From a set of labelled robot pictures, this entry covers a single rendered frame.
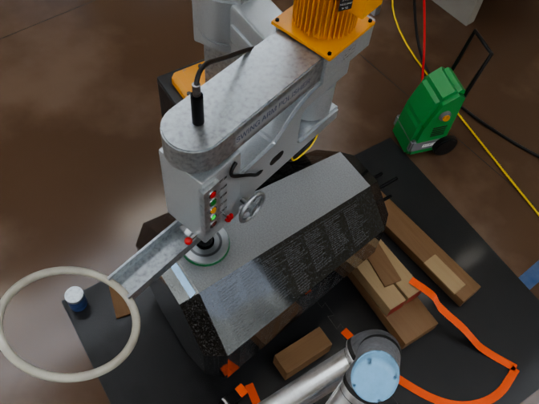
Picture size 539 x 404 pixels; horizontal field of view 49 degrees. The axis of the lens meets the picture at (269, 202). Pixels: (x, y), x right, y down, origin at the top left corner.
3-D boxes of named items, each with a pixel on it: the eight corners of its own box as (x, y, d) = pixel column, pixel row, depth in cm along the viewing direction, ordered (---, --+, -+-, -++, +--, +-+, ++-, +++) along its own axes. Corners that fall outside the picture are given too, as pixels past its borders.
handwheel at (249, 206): (248, 194, 249) (249, 173, 236) (265, 208, 245) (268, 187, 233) (223, 216, 242) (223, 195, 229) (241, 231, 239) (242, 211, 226)
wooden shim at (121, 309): (107, 280, 343) (107, 279, 342) (124, 275, 346) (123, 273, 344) (116, 318, 331) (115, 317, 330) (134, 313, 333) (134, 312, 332)
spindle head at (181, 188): (227, 164, 259) (228, 94, 222) (265, 193, 252) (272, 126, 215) (167, 216, 243) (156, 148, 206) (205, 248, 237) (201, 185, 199)
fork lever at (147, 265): (225, 175, 261) (225, 167, 257) (258, 200, 255) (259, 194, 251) (102, 277, 229) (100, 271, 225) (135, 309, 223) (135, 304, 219)
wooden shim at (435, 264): (423, 264, 354) (423, 262, 353) (434, 255, 358) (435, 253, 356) (453, 295, 344) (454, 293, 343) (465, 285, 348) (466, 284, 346)
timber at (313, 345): (285, 381, 319) (286, 373, 308) (272, 361, 324) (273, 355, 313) (329, 351, 329) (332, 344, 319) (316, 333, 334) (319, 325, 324)
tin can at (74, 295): (75, 292, 338) (70, 283, 327) (91, 299, 336) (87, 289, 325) (66, 308, 333) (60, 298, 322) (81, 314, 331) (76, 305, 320)
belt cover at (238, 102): (319, 22, 248) (325, -12, 234) (367, 52, 240) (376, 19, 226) (147, 153, 206) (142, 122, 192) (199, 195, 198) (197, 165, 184)
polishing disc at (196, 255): (237, 251, 262) (237, 249, 261) (194, 272, 255) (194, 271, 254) (214, 215, 272) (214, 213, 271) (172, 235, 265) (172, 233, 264)
